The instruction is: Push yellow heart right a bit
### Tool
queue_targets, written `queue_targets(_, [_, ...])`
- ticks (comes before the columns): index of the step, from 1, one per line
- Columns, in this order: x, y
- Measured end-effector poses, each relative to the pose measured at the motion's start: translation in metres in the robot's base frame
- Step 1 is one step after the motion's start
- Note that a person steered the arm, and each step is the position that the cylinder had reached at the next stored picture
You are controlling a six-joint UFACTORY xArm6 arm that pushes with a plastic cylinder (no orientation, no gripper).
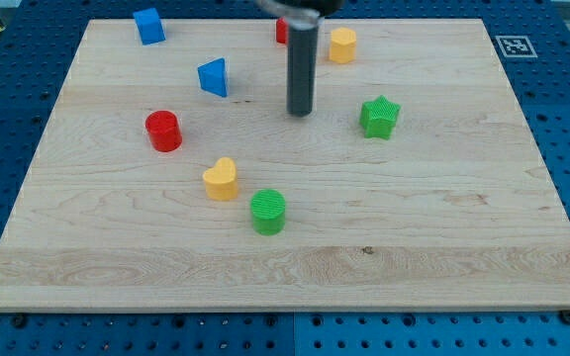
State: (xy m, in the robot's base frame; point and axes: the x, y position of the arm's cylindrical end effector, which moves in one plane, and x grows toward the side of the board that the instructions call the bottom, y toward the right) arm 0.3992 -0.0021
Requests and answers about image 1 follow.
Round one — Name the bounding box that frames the red block behind rod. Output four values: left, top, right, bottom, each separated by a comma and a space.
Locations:
275, 17, 288, 45

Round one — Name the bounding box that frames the yellow hexagon block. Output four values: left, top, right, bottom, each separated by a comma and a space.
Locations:
329, 27, 357, 64

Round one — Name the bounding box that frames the blue triangular prism block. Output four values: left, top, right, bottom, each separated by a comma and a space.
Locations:
197, 57, 228, 97

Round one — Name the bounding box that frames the light wooden board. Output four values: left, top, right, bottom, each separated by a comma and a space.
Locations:
0, 19, 570, 313

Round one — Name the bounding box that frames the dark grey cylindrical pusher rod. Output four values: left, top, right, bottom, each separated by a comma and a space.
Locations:
286, 22, 318, 117

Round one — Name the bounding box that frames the green cylinder block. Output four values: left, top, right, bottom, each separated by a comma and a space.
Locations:
250, 189, 286, 235

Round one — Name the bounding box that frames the red cylinder block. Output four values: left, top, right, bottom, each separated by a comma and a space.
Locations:
144, 110, 182, 152

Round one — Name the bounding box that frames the blue cube block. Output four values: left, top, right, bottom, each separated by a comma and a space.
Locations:
133, 8, 165, 45

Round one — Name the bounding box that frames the white fiducial marker tag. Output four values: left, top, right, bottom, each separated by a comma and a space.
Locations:
495, 35, 537, 58

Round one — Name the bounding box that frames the green star block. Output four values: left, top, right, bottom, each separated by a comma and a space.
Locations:
359, 95, 401, 140

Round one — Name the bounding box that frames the yellow heart block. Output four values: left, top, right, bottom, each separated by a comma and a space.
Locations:
202, 157, 238, 201

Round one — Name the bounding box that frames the black and silver rod mount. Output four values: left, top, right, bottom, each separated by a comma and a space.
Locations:
254, 0, 344, 28

